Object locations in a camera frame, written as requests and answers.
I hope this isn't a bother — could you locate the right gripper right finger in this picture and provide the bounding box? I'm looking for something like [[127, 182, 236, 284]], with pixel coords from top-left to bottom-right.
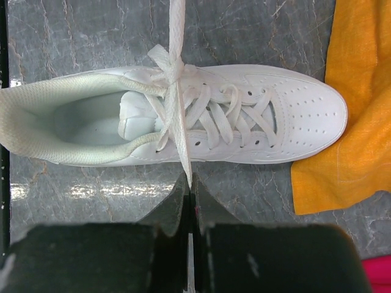
[[191, 175, 371, 292]]

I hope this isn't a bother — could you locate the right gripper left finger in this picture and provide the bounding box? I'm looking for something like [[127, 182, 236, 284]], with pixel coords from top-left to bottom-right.
[[1, 175, 189, 292]]

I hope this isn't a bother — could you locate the white sneaker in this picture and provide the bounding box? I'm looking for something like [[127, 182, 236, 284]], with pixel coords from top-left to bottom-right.
[[1, 1, 348, 178]]

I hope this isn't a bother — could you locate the red folded cloth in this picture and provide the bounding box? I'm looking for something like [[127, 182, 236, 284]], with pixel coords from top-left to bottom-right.
[[362, 255, 391, 293]]

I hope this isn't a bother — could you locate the orange Mickey Mouse pillow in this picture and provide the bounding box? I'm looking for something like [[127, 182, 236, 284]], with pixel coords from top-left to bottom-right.
[[291, 1, 390, 215]]

